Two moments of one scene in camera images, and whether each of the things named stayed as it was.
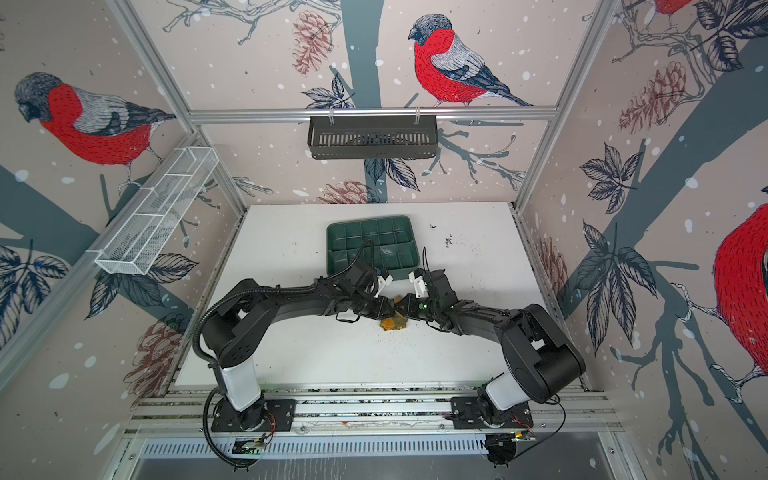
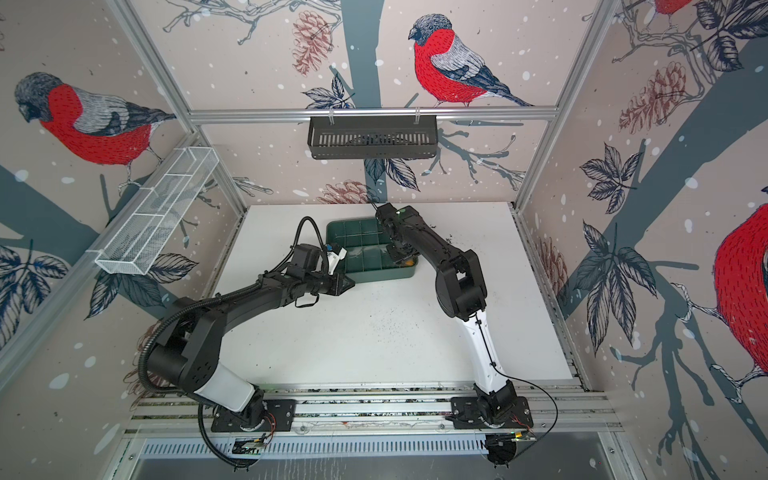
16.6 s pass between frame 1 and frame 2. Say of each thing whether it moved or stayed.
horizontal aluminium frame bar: stayed
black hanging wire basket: stayed
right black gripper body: moved
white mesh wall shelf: stayed
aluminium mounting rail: stayed
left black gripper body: moved
